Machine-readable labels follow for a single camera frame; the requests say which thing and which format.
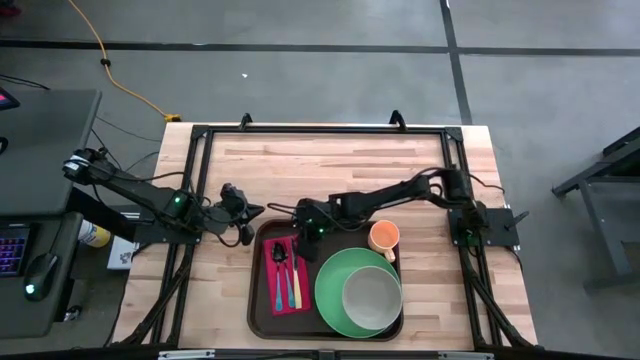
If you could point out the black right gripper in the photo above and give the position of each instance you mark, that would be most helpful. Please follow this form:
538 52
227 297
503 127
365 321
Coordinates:
312 217

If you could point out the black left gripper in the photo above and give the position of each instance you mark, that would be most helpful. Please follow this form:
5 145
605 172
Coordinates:
230 212

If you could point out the green plate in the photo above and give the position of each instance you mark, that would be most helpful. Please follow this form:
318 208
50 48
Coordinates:
327 295

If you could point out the red cloth napkin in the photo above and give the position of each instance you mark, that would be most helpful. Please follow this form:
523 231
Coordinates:
269 280

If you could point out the orange mug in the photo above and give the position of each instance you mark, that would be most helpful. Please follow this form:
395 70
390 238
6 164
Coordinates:
384 235

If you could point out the beige bowl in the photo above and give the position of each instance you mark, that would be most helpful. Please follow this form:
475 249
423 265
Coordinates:
372 297

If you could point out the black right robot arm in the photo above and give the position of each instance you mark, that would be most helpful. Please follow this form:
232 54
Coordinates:
385 197

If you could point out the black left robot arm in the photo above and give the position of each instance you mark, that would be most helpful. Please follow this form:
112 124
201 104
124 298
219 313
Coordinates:
135 192

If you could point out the dark brown plastic tray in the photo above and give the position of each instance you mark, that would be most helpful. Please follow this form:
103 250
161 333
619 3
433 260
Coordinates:
257 325

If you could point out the black table clamp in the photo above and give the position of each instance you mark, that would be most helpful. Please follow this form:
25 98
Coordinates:
245 121
397 120

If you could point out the white printed box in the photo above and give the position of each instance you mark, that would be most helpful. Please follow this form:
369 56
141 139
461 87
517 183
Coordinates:
120 255

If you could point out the yellow and white bottle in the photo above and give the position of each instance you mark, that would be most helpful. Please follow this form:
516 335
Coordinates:
95 234

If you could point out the black clamp lever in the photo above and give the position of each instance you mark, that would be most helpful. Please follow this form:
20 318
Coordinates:
517 220

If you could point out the black computer mouse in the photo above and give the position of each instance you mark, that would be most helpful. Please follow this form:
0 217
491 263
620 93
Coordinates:
41 275

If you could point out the grey side desk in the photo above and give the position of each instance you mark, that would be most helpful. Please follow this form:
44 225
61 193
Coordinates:
35 145

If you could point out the black backlit keyboard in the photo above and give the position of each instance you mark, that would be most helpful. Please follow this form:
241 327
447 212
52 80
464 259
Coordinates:
12 250

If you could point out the grey keyboard desk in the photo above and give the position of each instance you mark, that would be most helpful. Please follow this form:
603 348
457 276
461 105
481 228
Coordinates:
15 310

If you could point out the large black monitor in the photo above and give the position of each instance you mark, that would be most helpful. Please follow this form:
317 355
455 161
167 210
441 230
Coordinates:
6 100

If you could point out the black steel stand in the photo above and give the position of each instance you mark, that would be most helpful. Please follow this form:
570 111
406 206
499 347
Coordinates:
600 200

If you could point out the red shoe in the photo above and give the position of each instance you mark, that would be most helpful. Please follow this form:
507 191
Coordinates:
9 9

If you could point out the black metal table frame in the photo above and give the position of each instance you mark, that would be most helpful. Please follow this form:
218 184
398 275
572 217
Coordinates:
325 130

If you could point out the silver metal bracket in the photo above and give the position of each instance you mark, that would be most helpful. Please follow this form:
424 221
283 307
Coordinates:
185 354
465 356

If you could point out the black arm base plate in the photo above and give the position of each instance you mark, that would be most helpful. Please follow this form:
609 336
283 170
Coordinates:
500 235

